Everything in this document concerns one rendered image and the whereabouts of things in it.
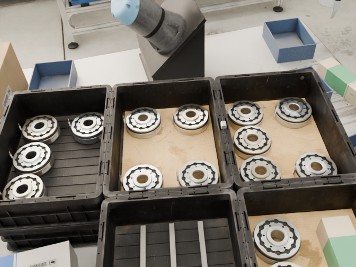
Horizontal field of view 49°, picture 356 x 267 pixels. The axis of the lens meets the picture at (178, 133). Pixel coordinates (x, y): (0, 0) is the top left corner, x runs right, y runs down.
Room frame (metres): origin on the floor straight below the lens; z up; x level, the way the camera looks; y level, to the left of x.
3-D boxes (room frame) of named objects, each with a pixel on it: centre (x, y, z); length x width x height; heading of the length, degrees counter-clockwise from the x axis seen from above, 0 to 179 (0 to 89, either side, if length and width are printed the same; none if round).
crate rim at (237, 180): (0.70, -0.27, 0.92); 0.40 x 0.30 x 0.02; 0
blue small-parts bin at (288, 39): (1.34, -0.48, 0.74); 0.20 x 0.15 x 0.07; 5
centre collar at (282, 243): (0.41, -0.20, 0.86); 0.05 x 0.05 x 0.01
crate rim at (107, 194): (0.70, 0.03, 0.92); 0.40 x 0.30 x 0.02; 0
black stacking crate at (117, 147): (0.70, 0.03, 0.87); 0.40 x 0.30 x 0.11; 0
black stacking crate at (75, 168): (0.70, 0.33, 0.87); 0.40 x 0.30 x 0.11; 0
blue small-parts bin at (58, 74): (1.16, 0.46, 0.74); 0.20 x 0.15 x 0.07; 2
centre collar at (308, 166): (0.59, -0.34, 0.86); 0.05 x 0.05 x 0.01
